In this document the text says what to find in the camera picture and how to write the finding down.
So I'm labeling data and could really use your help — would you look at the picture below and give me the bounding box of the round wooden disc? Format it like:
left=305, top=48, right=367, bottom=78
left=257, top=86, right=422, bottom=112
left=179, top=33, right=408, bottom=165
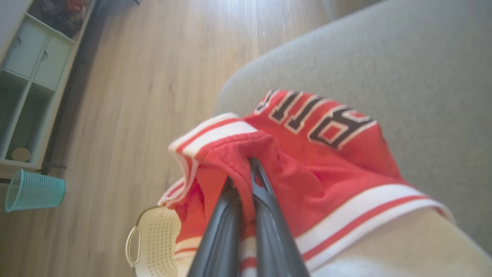
left=11, top=147, right=32, bottom=162

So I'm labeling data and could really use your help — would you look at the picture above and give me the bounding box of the grey fabric sofa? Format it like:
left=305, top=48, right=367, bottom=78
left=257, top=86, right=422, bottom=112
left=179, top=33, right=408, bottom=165
left=213, top=0, right=492, bottom=277

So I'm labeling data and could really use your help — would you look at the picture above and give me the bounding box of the white cube shelf cabinet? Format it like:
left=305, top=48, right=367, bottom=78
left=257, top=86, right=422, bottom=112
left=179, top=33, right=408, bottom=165
left=0, top=0, right=96, bottom=179

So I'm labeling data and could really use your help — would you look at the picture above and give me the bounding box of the cream perforated laundry basket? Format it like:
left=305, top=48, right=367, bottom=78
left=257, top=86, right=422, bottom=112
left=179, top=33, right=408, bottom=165
left=125, top=206, right=182, bottom=277

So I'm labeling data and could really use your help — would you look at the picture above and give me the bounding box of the teal plastic wastebasket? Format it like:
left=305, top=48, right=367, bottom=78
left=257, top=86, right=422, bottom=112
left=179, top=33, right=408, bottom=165
left=5, top=168, right=66, bottom=213

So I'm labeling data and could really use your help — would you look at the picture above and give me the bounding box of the dark red shelf clutter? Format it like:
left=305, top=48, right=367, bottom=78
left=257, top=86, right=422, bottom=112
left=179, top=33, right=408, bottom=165
left=38, top=0, right=87, bottom=37

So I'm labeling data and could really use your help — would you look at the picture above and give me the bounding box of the red jersey with black lettering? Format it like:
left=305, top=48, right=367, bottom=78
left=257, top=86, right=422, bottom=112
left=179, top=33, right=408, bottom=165
left=158, top=89, right=454, bottom=277

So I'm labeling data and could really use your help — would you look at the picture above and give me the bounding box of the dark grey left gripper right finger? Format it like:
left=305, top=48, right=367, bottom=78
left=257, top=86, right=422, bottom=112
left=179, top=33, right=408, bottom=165
left=249, top=157, right=310, bottom=277

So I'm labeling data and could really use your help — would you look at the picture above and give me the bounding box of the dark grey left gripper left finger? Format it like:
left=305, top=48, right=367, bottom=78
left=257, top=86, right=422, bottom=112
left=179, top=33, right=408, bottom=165
left=187, top=177, right=243, bottom=277

